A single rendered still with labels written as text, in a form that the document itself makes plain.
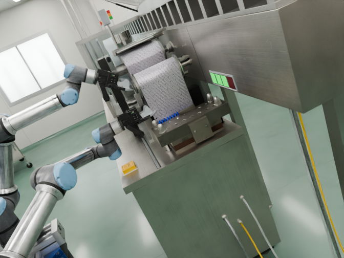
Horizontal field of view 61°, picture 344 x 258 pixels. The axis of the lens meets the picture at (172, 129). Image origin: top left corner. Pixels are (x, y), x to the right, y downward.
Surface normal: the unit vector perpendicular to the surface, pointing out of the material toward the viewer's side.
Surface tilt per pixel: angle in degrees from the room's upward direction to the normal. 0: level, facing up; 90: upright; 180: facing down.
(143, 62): 92
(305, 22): 90
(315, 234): 0
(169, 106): 90
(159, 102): 90
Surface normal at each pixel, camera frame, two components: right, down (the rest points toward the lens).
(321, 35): 0.26, 0.27
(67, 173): 0.88, -0.28
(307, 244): -0.38, -0.85
